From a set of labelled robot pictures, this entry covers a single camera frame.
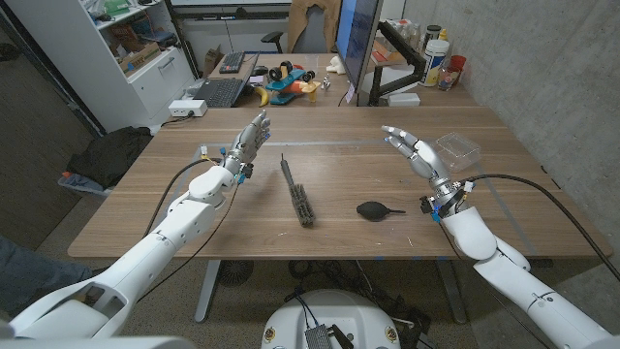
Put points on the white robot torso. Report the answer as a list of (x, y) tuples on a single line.
[(334, 310)]

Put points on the orange teal toy airplane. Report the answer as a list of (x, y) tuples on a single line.
[(290, 86)]

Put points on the red cup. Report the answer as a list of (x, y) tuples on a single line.
[(457, 63)]

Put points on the dark bottle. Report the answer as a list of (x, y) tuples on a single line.
[(431, 33)]

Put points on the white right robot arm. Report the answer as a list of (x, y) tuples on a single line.
[(508, 276)]

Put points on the black computer mouse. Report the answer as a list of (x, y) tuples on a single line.
[(260, 70)]

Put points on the black round fan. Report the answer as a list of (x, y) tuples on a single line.
[(235, 272)]

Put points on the glass jar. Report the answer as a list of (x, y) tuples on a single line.
[(448, 80)]

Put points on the black office chair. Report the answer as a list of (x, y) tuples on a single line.
[(273, 38)]

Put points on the black rubber air blower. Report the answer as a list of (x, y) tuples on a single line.
[(370, 211)]

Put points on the yellow banana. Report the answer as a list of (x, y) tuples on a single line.
[(263, 97)]

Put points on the paper sticky note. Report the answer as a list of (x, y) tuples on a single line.
[(350, 94)]

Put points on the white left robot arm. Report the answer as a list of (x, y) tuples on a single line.
[(184, 223)]

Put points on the small white box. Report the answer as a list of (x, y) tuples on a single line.
[(403, 99)]

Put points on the wooden back desk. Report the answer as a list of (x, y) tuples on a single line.
[(436, 97)]

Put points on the cardboard box with print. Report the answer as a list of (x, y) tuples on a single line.
[(138, 55)]

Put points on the black keyboard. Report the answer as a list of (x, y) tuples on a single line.
[(232, 62)]

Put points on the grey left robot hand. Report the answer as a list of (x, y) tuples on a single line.
[(249, 140)]

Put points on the person leg in jeans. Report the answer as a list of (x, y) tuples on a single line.
[(29, 271)]

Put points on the white shelf cabinet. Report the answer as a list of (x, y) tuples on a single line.
[(77, 63)]

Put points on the brown jacket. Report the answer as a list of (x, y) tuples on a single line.
[(300, 24)]

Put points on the grey table leg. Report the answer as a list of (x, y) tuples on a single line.
[(207, 291), (453, 291)]

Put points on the computer monitor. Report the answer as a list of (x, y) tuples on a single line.
[(358, 34)]

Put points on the black bag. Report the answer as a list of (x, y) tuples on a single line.
[(111, 152)]

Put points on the white round canister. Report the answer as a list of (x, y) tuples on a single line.
[(433, 63)]

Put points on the dark laptop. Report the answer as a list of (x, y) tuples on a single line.
[(223, 92)]

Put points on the plain cardboard box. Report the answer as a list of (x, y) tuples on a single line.
[(211, 59)]

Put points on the clear plastic clamshell container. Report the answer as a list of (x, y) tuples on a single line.
[(460, 150)]

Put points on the small metal object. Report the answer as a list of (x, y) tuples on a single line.
[(325, 83)]

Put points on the white power strip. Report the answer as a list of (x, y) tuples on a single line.
[(186, 107)]

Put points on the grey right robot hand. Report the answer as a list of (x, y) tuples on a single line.
[(426, 160)]

